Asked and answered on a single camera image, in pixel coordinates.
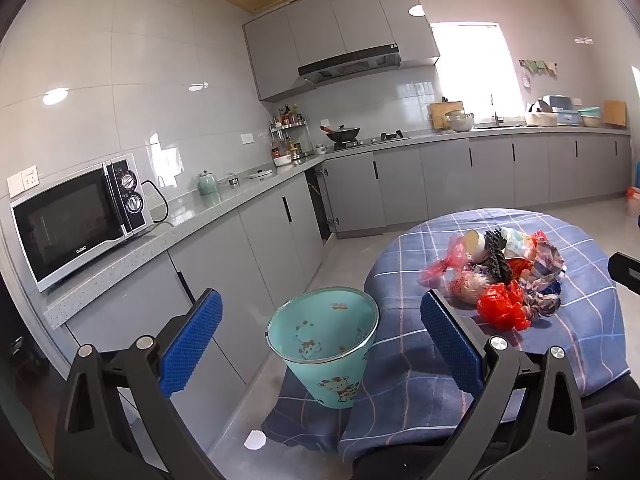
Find pink translucent plastic bag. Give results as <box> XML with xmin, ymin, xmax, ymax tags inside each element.
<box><xmin>419</xmin><ymin>233</ymin><xmax>474</xmax><ymax>287</ymax></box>

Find metal corner spice rack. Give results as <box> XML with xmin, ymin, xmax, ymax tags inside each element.
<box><xmin>269</xmin><ymin>104</ymin><xmax>307</xmax><ymax>159</ymax></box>

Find blue white packet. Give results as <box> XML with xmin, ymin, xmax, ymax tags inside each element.
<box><xmin>521</xmin><ymin>287</ymin><xmax>564</xmax><ymax>319</ymax></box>

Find red plastic bag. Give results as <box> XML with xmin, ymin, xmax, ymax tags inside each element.
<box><xmin>476</xmin><ymin>282</ymin><xmax>532</xmax><ymax>331</ymax></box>

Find black mesh scrubber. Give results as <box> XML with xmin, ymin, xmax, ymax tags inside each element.
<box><xmin>482</xmin><ymin>228</ymin><xmax>516</xmax><ymax>287</ymax></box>

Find black range hood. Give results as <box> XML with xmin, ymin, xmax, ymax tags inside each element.
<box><xmin>297</xmin><ymin>43</ymin><xmax>402</xmax><ymax>86</ymax></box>

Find white dish rack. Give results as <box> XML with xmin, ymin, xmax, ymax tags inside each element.
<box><xmin>524</xmin><ymin>97</ymin><xmax>559</xmax><ymax>128</ymax></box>

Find gas stove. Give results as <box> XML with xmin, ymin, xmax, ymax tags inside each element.
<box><xmin>332</xmin><ymin>130</ymin><xmax>411</xmax><ymax>151</ymax></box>

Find teal ceramic jar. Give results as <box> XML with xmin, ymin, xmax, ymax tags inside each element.
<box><xmin>197</xmin><ymin>170</ymin><xmax>221</xmax><ymax>196</ymax></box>

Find black wok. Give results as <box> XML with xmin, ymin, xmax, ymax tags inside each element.
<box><xmin>320</xmin><ymin>123</ymin><xmax>362</xmax><ymax>145</ymax></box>

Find bright kitchen window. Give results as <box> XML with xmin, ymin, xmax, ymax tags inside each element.
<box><xmin>429</xmin><ymin>22</ymin><xmax>524</xmax><ymax>124</ymax></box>

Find black microwave power cable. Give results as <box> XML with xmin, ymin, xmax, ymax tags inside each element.
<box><xmin>141</xmin><ymin>178</ymin><xmax>171</xmax><ymax>225</ymax></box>

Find silver black microwave oven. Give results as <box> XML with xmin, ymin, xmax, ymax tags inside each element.
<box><xmin>10</xmin><ymin>153</ymin><xmax>152</xmax><ymax>294</ymax></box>

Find hanging dish cloths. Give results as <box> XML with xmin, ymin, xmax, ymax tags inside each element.
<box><xmin>518</xmin><ymin>58</ymin><xmax>559</xmax><ymax>79</ymax></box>

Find small wooden board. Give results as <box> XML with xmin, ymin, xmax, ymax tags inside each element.
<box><xmin>602</xmin><ymin>99</ymin><xmax>628</xmax><ymax>128</ymax></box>

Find grey kitchen counter cabinets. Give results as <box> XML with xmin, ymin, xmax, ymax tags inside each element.
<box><xmin>44</xmin><ymin>126</ymin><xmax>632</xmax><ymax>466</ymax></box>

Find plain white paper cup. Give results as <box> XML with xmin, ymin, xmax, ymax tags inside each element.
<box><xmin>462</xmin><ymin>229</ymin><xmax>494</xmax><ymax>266</ymax></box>

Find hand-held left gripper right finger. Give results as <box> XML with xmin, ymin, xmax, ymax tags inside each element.
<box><xmin>420</xmin><ymin>289</ymin><xmax>589</xmax><ymax>480</ymax></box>

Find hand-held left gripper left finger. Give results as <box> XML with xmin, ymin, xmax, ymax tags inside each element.
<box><xmin>54</xmin><ymin>287</ymin><xmax>224</xmax><ymax>480</ymax></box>

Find white wall socket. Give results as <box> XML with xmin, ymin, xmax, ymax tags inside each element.
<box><xmin>6</xmin><ymin>164</ymin><xmax>39</xmax><ymax>199</ymax></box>

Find colourful striped snack packet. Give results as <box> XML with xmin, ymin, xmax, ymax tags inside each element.
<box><xmin>530</xmin><ymin>242</ymin><xmax>567</xmax><ymax>282</ymax></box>

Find blue plaid tablecloth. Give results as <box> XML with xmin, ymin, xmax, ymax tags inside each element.
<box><xmin>261</xmin><ymin>208</ymin><xmax>632</xmax><ymax>456</ymax></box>

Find wooden cutting board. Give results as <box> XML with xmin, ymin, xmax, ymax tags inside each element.
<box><xmin>428</xmin><ymin>101</ymin><xmax>465</xmax><ymax>130</ymax></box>

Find light blue storage box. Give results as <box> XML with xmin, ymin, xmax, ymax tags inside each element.
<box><xmin>542</xmin><ymin>94</ymin><xmax>584</xmax><ymax>126</ymax></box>

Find teal cartoon print waste bin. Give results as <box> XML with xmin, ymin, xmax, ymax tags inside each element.
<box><xmin>265</xmin><ymin>286</ymin><xmax>380</xmax><ymax>410</ymax></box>

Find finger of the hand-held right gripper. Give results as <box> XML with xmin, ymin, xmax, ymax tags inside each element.
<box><xmin>607</xmin><ymin>252</ymin><xmax>640</xmax><ymax>289</ymax></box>

